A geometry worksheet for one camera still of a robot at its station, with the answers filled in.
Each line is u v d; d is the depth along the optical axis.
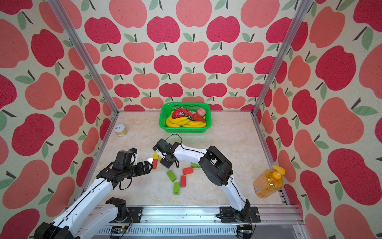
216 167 0.53
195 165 0.90
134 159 0.69
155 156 0.96
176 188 0.82
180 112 1.09
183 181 0.85
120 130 1.04
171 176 0.86
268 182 0.69
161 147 0.74
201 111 1.11
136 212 0.75
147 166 0.75
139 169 0.74
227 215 0.73
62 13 0.72
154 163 0.93
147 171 0.75
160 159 0.84
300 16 0.72
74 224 0.42
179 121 1.04
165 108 1.15
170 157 0.68
